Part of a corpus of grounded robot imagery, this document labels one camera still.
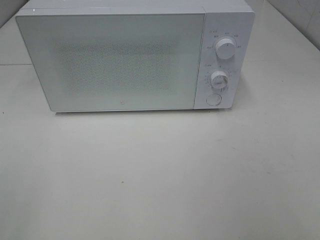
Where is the round white door button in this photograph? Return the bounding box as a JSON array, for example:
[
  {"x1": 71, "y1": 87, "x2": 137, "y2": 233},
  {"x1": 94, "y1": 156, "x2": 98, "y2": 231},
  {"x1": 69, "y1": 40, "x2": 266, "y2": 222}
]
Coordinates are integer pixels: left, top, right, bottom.
[{"x1": 206, "y1": 93, "x2": 222, "y2": 106}]

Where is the white timer knob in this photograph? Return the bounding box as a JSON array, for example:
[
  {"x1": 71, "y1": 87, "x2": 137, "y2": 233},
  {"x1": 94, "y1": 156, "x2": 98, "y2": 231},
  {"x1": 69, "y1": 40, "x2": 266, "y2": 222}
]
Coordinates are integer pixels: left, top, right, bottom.
[{"x1": 210, "y1": 70, "x2": 228, "y2": 90}]

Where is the white microwave oven body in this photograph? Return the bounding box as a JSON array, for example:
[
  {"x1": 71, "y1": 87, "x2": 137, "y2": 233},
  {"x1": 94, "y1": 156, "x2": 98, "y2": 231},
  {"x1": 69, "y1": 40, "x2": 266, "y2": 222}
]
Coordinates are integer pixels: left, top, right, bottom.
[{"x1": 15, "y1": 0, "x2": 255, "y2": 112}]

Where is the upper white power knob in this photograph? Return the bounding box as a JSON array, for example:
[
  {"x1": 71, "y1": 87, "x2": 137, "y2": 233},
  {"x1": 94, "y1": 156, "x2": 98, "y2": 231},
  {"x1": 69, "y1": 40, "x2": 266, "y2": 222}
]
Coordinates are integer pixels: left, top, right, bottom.
[{"x1": 215, "y1": 36, "x2": 236, "y2": 60}]

